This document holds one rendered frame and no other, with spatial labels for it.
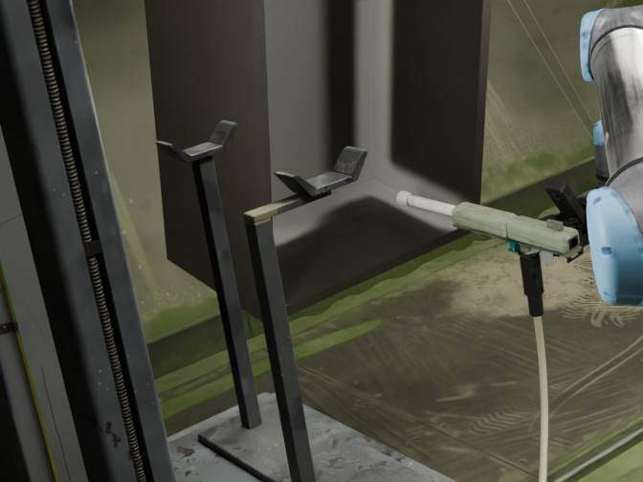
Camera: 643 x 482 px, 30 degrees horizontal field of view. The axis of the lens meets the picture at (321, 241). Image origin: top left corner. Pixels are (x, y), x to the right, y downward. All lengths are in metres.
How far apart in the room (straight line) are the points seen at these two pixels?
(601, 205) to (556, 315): 1.77
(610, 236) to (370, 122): 1.45
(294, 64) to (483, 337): 0.94
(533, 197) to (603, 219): 2.44
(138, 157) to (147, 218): 0.18
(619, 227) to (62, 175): 0.75
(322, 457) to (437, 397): 1.71
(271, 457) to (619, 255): 0.51
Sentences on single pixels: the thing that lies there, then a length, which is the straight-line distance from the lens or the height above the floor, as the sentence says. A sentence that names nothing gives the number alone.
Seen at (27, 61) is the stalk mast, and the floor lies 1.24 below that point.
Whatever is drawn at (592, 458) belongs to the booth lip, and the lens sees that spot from 2.60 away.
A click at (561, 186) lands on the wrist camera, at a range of 2.47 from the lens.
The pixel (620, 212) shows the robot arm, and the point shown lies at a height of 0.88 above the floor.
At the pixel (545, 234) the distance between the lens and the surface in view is 2.37.
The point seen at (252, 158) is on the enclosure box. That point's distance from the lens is 2.20.
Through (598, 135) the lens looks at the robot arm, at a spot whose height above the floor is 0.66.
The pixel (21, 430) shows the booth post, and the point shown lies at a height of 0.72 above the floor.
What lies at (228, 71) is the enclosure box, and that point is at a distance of 2.18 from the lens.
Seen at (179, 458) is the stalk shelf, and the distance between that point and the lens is 1.25.
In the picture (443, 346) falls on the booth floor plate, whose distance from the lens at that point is 3.13.
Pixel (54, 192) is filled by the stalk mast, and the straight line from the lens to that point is 0.94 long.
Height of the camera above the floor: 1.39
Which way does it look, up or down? 20 degrees down
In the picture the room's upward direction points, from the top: 9 degrees counter-clockwise
